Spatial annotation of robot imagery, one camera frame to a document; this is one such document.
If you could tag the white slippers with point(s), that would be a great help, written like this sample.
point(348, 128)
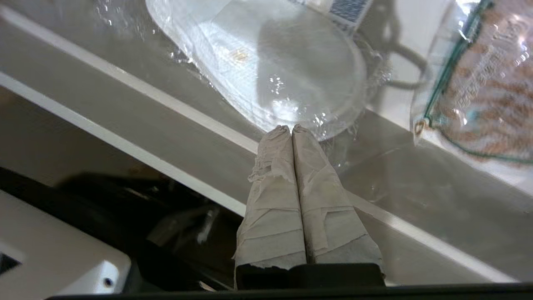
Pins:
point(270, 62)

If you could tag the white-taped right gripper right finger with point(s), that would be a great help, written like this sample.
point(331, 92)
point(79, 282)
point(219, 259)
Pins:
point(329, 208)

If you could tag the green snack bag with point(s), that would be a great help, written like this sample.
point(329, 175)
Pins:
point(487, 83)

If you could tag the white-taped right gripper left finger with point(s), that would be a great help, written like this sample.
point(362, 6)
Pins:
point(272, 200)

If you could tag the glossy white drawer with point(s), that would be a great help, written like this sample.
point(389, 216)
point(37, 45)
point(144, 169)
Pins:
point(125, 104)

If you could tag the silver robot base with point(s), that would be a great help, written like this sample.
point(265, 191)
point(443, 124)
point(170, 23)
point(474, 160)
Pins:
point(54, 254)

